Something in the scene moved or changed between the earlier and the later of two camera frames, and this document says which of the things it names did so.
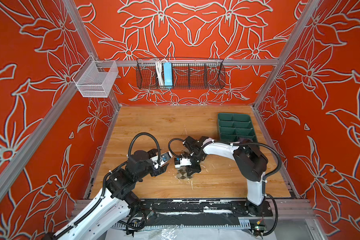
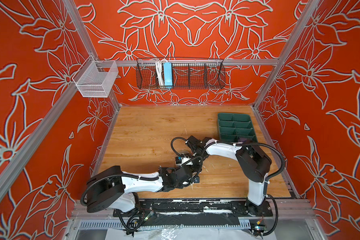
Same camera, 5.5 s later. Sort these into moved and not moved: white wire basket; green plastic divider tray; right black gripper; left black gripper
Moved: left black gripper
Not moved: right black gripper; green plastic divider tray; white wire basket
